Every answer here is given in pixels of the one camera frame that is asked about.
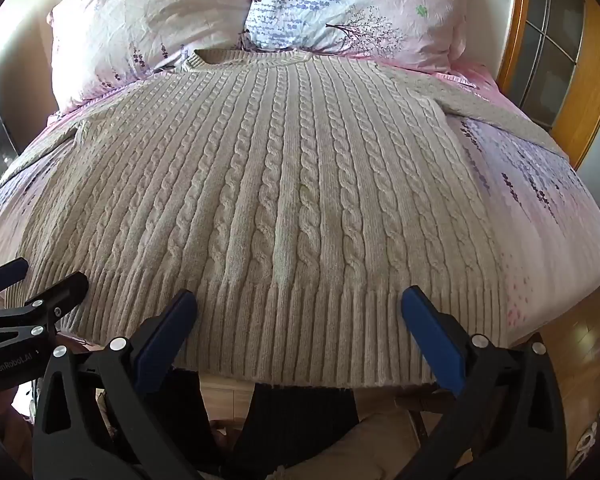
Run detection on pink floral bed sheet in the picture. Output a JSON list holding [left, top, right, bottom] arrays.
[[0, 55, 600, 346]]

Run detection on pink floral pillow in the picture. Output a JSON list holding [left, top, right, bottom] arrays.
[[47, 0, 263, 116]]

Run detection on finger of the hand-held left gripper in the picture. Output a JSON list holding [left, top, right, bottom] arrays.
[[0, 257, 29, 306], [0, 272, 90, 348]]

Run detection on white floral tree print pillow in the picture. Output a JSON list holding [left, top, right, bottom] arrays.
[[242, 0, 481, 73]]

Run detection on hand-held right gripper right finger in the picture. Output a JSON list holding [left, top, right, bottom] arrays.
[[400, 285, 568, 480]]

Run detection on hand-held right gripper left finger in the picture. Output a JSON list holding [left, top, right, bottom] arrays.
[[32, 289, 221, 480]]

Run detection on person's black pants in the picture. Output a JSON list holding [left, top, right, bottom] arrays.
[[170, 367, 361, 480]]

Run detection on wooden glass-door cabinet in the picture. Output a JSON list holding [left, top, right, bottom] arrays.
[[497, 0, 600, 171]]

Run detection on beige cable knit sweater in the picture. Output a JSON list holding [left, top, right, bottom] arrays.
[[0, 49, 571, 391]]

